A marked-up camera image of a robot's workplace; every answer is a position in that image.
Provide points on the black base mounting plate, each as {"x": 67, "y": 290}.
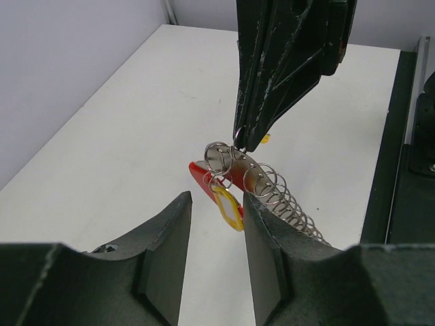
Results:
{"x": 401, "y": 203}

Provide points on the right aluminium table rail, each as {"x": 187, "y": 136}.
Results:
{"x": 423, "y": 44}

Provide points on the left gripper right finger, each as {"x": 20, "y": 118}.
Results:
{"x": 296, "y": 280}

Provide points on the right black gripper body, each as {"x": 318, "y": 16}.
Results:
{"x": 340, "y": 21}

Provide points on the key with yellow window tag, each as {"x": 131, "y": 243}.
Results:
{"x": 253, "y": 141}

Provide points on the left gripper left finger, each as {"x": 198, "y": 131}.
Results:
{"x": 136, "y": 279}

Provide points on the right aluminium frame post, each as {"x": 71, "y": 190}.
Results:
{"x": 169, "y": 4}

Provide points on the red handled key organizer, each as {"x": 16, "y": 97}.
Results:
{"x": 234, "y": 168}

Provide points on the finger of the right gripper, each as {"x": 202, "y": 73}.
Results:
{"x": 291, "y": 58}
{"x": 252, "y": 18}

